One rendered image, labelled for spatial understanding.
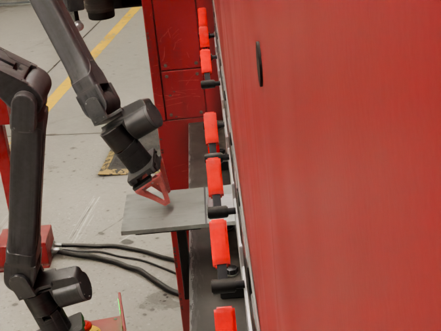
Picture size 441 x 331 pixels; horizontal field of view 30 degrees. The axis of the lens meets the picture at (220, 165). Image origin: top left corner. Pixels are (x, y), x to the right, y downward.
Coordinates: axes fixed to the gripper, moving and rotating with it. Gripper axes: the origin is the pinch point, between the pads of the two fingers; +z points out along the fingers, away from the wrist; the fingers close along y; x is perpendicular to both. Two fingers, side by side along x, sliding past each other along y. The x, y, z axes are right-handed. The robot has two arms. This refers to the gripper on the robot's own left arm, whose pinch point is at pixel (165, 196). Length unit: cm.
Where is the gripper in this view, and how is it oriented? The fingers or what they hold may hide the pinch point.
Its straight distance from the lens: 178.9
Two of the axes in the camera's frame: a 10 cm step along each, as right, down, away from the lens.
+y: -0.4, -4.1, 9.1
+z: 5.6, 7.4, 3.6
